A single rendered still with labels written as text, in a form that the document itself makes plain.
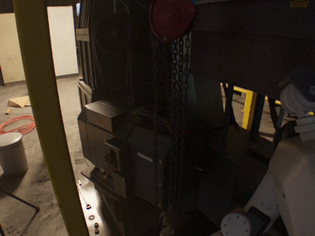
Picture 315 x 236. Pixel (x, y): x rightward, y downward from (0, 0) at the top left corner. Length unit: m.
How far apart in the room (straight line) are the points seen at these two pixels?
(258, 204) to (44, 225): 1.57
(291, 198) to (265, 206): 0.27
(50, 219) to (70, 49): 5.54
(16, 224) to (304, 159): 1.89
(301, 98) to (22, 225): 1.88
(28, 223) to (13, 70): 5.43
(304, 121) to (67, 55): 6.60
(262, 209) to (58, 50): 6.52
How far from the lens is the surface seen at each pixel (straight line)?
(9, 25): 6.81
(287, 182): 0.35
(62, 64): 6.79
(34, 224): 1.90
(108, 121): 1.17
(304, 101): 0.38
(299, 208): 0.35
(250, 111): 3.00
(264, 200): 0.61
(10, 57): 6.84
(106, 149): 1.13
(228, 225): 0.60
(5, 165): 2.43
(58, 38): 6.73
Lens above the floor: 1.31
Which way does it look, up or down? 23 degrees down
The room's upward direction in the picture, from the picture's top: straight up
